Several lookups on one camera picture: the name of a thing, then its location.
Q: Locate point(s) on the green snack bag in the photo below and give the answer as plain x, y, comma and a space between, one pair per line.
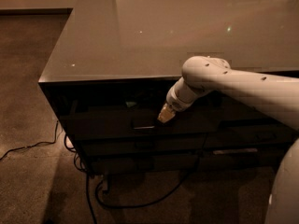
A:
130, 104

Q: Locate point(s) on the grey cabinet with glossy top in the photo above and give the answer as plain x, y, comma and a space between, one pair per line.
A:
113, 51

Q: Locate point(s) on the cabinet metal leg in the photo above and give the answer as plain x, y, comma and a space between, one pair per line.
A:
105, 183

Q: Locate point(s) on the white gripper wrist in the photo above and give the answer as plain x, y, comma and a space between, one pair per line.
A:
175, 103

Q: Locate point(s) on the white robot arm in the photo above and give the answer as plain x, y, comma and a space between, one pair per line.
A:
274, 96

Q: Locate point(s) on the drawer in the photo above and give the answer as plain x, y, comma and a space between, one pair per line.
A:
236, 114
155, 163
143, 144
117, 121
235, 159
246, 136

